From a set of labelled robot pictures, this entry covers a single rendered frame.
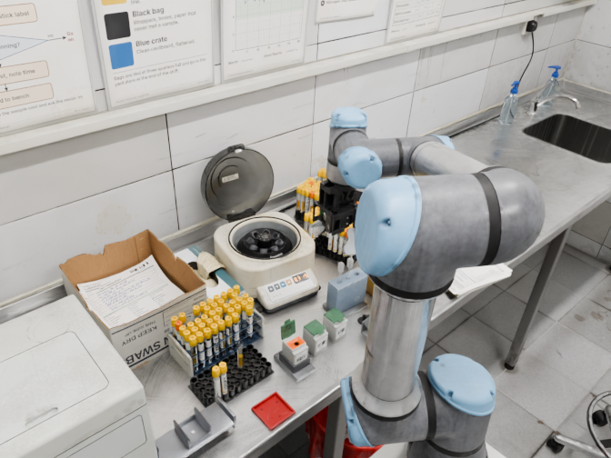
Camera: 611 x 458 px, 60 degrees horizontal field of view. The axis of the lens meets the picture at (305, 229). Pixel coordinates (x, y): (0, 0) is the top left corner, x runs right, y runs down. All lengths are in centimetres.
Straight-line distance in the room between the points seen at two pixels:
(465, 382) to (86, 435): 60
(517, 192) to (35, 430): 72
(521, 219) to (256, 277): 85
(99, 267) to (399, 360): 90
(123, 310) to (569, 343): 215
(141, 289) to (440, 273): 92
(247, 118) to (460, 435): 103
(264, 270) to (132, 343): 36
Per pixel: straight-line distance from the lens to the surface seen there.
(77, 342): 98
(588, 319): 308
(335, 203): 115
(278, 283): 141
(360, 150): 98
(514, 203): 65
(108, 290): 143
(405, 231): 60
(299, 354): 123
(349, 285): 135
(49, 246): 146
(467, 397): 94
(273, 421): 119
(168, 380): 128
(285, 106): 167
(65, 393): 91
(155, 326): 126
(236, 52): 150
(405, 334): 75
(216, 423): 115
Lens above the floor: 185
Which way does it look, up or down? 35 degrees down
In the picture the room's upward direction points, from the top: 3 degrees clockwise
